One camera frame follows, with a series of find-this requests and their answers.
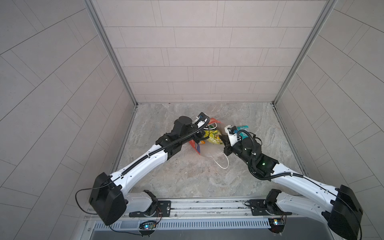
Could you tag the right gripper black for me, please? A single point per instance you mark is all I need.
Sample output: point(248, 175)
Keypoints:
point(225, 139)

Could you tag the left circuit board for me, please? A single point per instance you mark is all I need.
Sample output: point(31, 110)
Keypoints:
point(148, 225)

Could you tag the yellow green snack packet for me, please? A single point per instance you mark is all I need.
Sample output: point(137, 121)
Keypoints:
point(213, 137)

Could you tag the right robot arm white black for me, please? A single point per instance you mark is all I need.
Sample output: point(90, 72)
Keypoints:
point(339, 207)

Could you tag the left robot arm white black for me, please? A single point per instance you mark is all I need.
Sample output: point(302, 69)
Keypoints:
point(111, 195)

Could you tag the right circuit board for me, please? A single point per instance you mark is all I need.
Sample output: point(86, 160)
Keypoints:
point(277, 226)

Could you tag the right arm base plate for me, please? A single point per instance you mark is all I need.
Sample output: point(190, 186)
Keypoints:
point(263, 208)

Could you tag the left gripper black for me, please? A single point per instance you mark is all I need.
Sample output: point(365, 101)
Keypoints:
point(199, 135)

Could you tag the teal snack packet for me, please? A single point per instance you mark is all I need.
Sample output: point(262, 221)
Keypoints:
point(242, 135)

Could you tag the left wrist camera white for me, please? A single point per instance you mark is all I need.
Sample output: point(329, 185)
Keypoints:
point(202, 118)

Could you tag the aluminium mounting rail frame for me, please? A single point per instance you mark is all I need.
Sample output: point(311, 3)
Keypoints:
point(207, 219)

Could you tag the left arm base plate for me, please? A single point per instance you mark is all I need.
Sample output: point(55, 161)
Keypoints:
point(160, 208)

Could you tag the circuit board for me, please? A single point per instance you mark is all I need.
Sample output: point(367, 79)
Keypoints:
point(277, 226)
point(148, 225)

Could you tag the red paper gift bag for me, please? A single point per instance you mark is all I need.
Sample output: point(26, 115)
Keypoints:
point(212, 147)

